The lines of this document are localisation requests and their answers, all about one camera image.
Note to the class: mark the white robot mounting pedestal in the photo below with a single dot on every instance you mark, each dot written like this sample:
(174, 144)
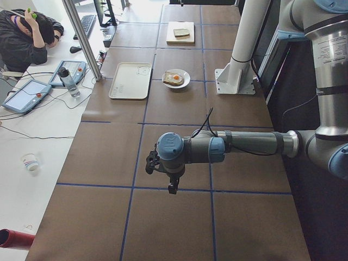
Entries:
(236, 78)

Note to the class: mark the white paper cup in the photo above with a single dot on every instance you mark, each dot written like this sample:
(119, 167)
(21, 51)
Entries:
(30, 161)

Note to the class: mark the person in black jacket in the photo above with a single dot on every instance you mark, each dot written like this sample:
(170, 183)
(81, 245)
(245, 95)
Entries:
(25, 38)

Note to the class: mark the wooden cutting board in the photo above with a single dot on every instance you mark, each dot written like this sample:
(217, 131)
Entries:
(170, 39)

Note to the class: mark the bread slice with fried egg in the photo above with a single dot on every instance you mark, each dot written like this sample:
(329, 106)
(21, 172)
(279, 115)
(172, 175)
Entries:
(173, 79)

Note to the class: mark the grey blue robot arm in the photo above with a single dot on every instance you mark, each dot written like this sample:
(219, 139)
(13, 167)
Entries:
(324, 23)

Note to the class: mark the red cylinder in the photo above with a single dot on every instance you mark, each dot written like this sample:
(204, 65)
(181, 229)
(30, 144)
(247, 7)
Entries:
(16, 240)

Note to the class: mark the blue teach pendant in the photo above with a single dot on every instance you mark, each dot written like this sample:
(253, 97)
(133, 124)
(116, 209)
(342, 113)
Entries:
(76, 69)
(27, 97)

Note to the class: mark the clear water bottle black lid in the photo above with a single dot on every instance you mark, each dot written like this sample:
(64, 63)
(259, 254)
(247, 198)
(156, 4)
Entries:
(68, 82)

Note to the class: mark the near blue teach pendant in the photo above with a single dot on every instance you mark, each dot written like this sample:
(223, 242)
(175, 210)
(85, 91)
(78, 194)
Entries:
(27, 97)

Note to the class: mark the white round plate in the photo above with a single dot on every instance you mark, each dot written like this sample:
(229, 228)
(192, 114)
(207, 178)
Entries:
(185, 75)

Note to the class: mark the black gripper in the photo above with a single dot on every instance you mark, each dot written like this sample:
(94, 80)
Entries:
(173, 175)

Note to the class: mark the cream rectangular serving tray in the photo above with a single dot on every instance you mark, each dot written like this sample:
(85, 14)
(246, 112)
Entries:
(131, 81)

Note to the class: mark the black monitor stand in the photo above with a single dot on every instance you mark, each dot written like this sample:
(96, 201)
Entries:
(105, 14)

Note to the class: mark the aluminium frame post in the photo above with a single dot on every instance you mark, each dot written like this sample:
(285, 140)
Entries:
(83, 40)

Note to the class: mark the far blue teach pendant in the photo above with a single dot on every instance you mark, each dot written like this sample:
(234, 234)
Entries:
(76, 69)

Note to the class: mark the black computer keyboard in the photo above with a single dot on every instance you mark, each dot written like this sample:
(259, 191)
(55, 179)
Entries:
(88, 22)

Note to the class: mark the black computer mouse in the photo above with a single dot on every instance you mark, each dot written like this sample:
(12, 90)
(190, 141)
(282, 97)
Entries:
(75, 49)

